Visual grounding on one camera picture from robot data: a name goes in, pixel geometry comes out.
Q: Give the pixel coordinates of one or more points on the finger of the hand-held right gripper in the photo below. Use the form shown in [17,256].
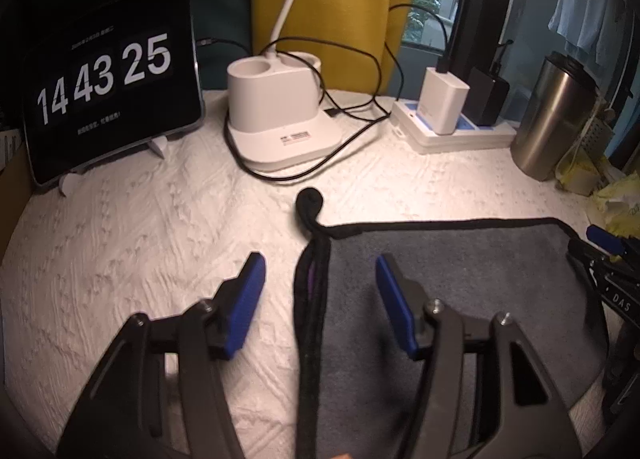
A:
[602,238]

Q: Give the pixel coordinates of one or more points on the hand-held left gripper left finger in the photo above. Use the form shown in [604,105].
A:
[245,300]

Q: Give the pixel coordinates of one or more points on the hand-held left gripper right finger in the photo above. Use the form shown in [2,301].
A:
[395,300]

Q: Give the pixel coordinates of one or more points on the grey towel with black trim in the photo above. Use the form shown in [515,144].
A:
[465,269]

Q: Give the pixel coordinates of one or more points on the yellow plastic bag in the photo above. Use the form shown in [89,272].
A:
[607,189]

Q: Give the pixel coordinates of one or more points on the white textured table cover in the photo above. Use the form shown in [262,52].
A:
[210,259]

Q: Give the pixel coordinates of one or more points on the perforated metal holder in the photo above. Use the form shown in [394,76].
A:
[597,134]

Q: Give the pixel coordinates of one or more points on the stainless steel tumbler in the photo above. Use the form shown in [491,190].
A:
[555,116]

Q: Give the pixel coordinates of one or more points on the white tablet stand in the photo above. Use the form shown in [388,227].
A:
[150,151]

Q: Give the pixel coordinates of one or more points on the white power strip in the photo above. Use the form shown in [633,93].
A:
[450,131]

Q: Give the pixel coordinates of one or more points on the black power adapter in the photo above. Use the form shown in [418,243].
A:
[487,94]

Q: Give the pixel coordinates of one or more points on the white desk lamp base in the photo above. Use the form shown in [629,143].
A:
[280,109]

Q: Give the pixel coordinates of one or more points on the white power adapter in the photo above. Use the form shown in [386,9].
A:
[442,101]

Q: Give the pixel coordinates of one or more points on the light blue hanging cloth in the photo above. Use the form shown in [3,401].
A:
[585,9]

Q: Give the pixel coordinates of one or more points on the black tablet with clock display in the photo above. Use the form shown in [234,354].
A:
[107,79]

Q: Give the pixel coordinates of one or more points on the yellow curtain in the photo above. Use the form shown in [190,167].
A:
[330,4]

